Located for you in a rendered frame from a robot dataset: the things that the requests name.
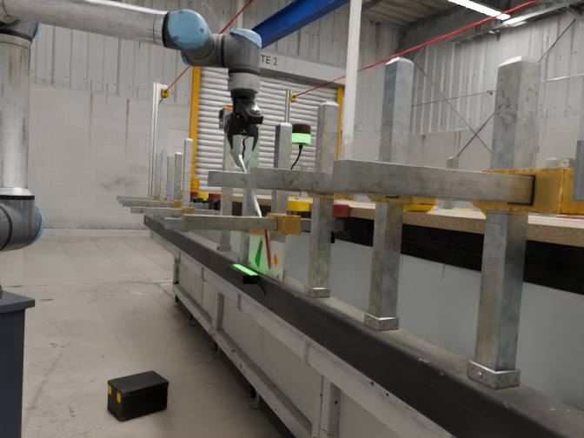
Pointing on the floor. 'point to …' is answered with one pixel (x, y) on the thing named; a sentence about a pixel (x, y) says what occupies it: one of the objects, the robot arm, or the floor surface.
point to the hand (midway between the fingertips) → (241, 162)
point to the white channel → (351, 79)
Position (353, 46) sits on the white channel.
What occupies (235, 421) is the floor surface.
